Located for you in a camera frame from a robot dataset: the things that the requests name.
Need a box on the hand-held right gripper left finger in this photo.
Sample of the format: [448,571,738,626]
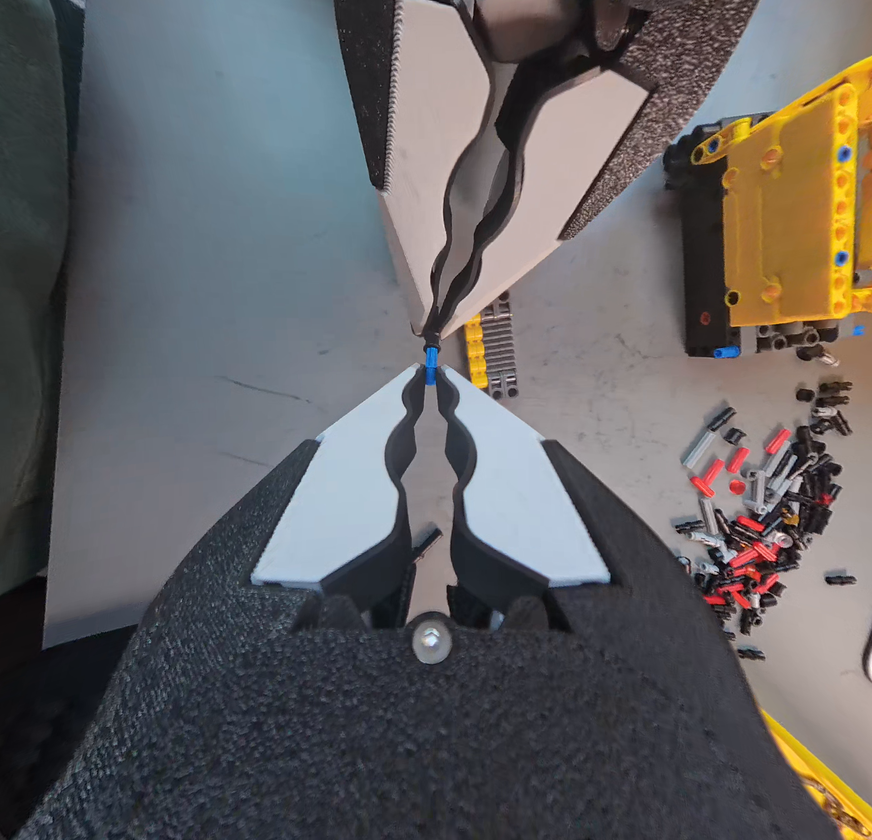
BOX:
[251,365,425,630]

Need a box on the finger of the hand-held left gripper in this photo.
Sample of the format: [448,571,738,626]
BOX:
[433,62,653,340]
[377,0,494,338]

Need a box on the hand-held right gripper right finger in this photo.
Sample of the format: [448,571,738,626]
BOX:
[438,367,610,630]

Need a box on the yellow black lego model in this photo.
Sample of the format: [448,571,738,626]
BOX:
[664,56,872,358]

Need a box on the yellow plastic bin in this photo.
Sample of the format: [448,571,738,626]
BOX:
[759,709,872,840]

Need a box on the pile of small lego pins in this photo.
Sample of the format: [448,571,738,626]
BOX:
[674,349,858,660]

